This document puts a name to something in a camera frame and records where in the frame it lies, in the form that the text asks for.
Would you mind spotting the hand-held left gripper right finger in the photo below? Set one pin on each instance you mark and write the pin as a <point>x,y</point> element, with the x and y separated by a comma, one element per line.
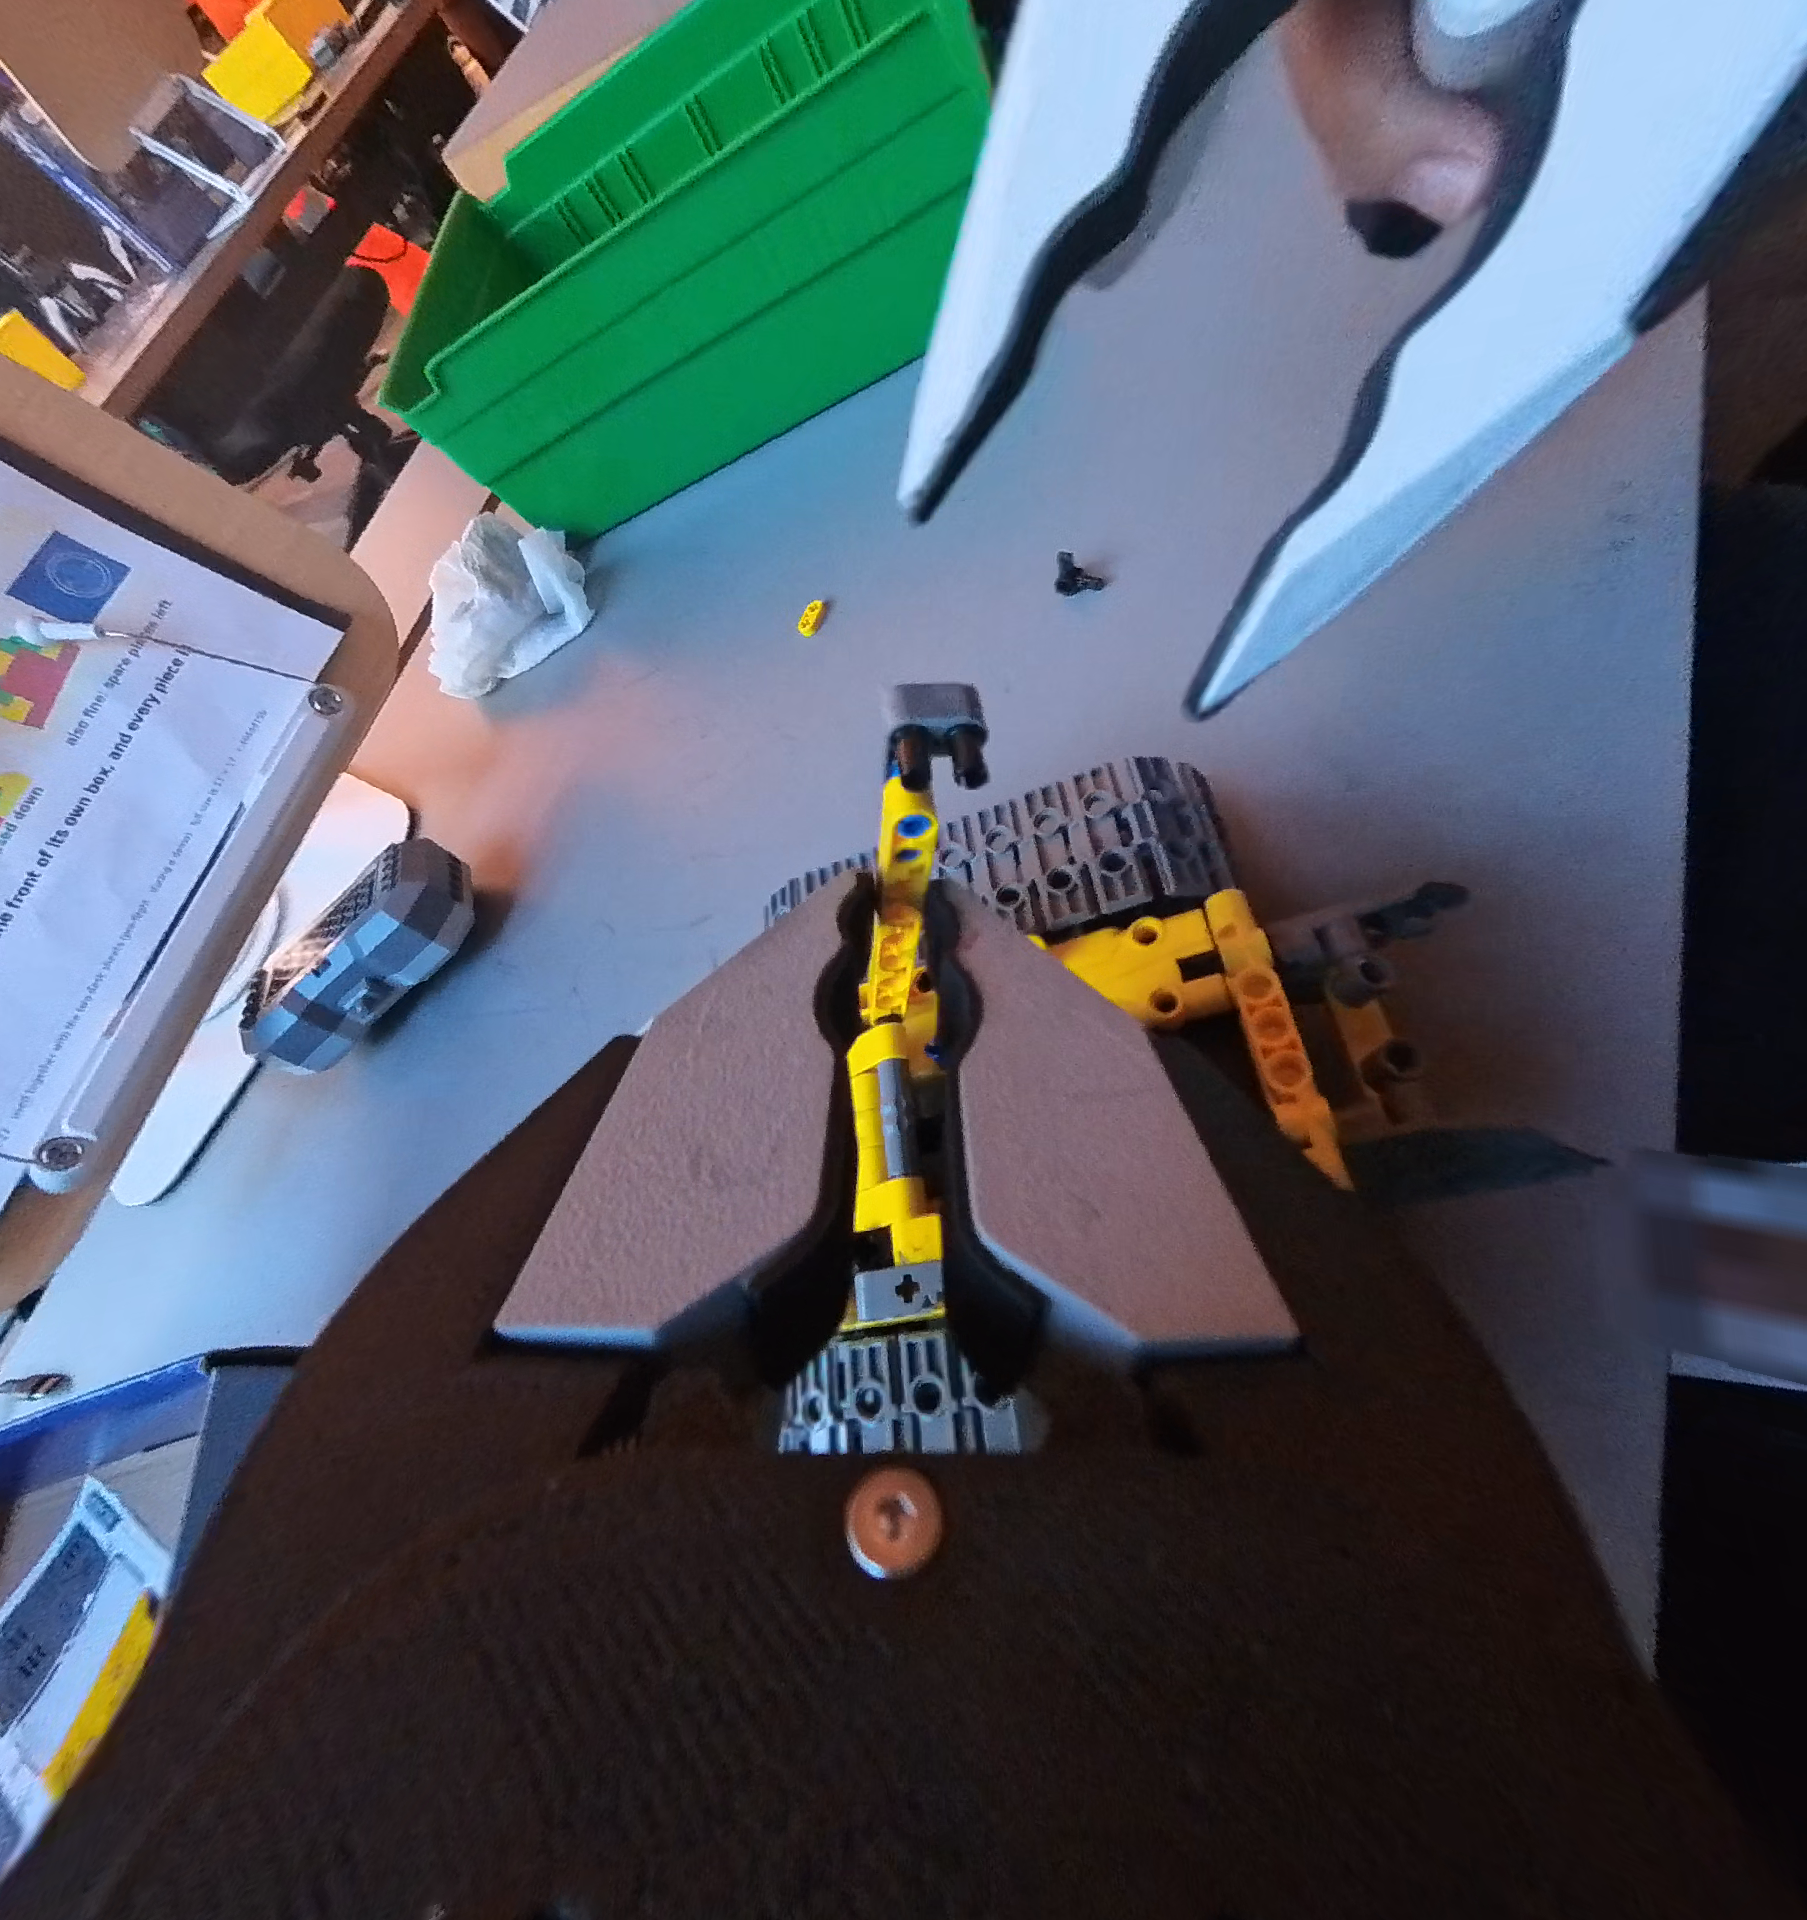
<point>1113,1186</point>

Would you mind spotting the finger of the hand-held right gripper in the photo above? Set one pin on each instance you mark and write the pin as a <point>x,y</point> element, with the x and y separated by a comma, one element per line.
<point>1054,150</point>
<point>1623,180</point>

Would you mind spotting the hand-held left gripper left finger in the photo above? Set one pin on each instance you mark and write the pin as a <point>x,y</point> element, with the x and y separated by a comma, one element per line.
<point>680,1186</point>

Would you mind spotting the yellow toy tracked robot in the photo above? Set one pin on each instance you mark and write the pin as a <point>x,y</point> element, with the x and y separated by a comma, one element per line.
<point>1172,961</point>

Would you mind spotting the grey connector two black pins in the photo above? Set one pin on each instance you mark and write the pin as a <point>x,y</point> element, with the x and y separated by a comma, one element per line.
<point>935,704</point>

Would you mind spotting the grey desk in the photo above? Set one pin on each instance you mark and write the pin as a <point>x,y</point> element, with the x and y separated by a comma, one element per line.
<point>724,721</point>

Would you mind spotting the person's right hand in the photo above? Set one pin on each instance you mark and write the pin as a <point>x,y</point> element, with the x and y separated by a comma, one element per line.
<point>1398,137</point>

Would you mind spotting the green plastic bin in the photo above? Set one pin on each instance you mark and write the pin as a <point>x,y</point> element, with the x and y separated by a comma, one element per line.
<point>694,270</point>

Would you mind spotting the grey brick battery block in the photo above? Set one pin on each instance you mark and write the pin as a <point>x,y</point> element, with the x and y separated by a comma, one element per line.
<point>363,961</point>

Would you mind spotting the small black toy part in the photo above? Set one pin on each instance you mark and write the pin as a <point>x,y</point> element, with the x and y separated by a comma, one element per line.
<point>1080,573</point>

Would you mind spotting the white crumpled tissue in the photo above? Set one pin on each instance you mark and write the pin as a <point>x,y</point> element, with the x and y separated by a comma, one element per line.
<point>506,616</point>

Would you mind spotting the dark blue cardboard kit box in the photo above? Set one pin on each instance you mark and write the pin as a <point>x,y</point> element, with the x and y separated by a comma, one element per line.
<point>64,1439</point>

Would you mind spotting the printed instruction sheet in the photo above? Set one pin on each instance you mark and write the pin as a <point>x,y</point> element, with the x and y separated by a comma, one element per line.
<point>95,840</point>

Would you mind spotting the bag of toy parts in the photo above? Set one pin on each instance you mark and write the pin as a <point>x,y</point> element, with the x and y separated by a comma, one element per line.
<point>34,1651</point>

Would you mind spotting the yellow storage bin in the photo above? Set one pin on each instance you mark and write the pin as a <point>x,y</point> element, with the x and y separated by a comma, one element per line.
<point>259,62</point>

